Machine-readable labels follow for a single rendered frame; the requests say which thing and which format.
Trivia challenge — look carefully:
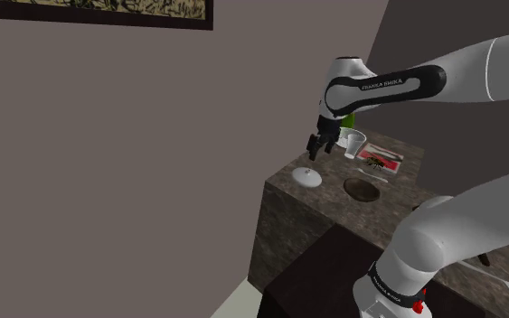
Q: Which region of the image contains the white plastic spoon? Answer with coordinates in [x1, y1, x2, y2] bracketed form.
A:
[353, 167, 390, 184]

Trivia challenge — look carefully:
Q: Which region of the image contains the dark robot stand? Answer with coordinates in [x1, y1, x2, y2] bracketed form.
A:
[257, 222, 487, 318]

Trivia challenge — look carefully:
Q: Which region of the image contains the dark brown shallow bowl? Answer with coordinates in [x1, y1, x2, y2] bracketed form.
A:
[343, 176, 382, 203]

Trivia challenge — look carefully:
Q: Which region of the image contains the clear glass cup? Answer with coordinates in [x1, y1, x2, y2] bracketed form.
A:
[344, 133, 367, 161]

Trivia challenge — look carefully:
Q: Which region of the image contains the silver spoon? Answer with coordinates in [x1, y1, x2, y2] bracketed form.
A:
[457, 259, 509, 298]

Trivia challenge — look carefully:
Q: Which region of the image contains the dark framed wall picture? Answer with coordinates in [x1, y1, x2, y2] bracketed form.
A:
[0, 0, 214, 32]

